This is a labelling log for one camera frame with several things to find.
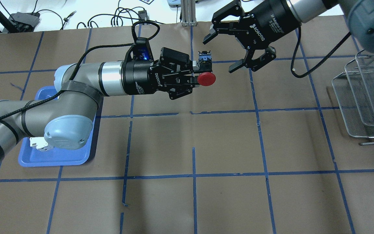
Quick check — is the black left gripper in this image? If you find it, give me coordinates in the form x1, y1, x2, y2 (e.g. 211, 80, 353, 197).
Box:
122, 47, 213, 100

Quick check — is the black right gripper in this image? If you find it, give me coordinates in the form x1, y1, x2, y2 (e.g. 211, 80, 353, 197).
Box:
203, 0, 301, 73

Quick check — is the red emergency stop button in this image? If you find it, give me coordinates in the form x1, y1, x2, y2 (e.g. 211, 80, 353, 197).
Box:
196, 51, 216, 86

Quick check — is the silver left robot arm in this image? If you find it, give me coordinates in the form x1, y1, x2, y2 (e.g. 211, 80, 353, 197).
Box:
0, 45, 216, 162

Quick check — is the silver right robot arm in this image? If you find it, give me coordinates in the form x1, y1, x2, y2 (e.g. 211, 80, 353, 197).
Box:
203, 0, 374, 73

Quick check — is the black usb hub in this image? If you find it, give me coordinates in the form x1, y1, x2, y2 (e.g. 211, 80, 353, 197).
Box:
9, 12, 40, 32

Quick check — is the blue plastic tray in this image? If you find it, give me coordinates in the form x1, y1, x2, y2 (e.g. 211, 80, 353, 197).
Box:
19, 82, 103, 150

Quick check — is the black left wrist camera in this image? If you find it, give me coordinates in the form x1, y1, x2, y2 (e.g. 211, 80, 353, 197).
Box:
124, 37, 154, 62

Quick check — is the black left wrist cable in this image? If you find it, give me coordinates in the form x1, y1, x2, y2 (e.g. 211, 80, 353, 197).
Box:
0, 20, 160, 130

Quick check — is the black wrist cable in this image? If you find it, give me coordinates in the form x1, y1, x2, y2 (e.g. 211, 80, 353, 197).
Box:
291, 28, 351, 78
0, 20, 160, 130

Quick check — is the aluminium frame post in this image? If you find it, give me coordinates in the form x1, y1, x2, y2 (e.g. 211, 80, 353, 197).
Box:
181, 0, 197, 27

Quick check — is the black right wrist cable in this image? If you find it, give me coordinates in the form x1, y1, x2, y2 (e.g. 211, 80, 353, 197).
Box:
291, 28, 351, 78

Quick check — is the silver wire mesh shelf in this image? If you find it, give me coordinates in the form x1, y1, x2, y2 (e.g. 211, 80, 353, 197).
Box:
331, 50, 374, 145

